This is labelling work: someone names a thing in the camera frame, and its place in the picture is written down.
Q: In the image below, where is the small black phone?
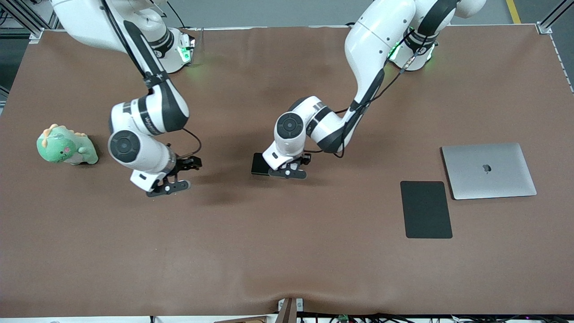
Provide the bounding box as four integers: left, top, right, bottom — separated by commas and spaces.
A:
251, 153, 272, 176

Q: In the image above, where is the black mouse pad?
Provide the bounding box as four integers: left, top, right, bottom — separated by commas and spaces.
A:
400, 181, 453, 239

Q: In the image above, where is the green dinosaur plush toy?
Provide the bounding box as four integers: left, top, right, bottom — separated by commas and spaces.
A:
37, 124, 99, 166

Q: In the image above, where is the brown table cover mat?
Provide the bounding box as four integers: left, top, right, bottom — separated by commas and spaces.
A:
0, 25, 574, 318

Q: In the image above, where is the silver closed laptop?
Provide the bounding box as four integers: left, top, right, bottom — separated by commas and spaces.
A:
441, 143, 537, 200

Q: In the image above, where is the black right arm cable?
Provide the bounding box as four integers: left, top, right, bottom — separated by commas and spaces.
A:
101, 0, 202, 157

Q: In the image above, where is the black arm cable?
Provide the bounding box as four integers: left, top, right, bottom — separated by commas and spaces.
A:
101, 0, 202, 157
334, 27, 433, 158

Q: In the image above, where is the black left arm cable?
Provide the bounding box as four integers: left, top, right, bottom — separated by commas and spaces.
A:
334, 27, 433, 158

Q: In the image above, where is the black right base cable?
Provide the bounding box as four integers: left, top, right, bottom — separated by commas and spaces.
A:
167, 0, 187, 30

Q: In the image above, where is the aluminium frame post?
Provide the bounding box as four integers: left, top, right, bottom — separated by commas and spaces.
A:
0, 0, 61, 43
537, 0, 574, 34

